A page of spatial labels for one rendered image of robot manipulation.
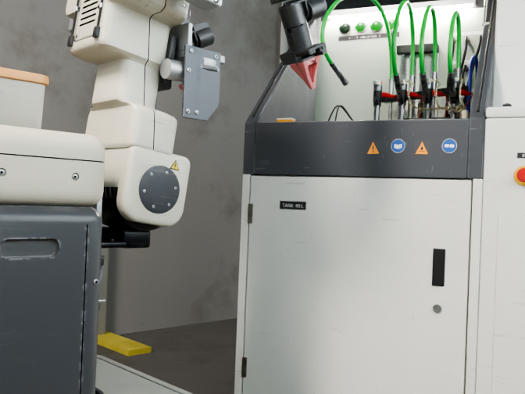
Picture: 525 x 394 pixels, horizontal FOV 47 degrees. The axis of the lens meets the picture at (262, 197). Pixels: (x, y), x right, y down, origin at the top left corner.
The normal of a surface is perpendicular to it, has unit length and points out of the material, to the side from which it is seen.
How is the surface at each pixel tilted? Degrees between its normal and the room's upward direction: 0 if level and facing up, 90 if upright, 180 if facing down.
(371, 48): 90
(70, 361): 90
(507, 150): 90
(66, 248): 90
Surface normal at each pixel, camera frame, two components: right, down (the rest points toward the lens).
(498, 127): -0.40, -0.02
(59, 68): 0.69, 0.02
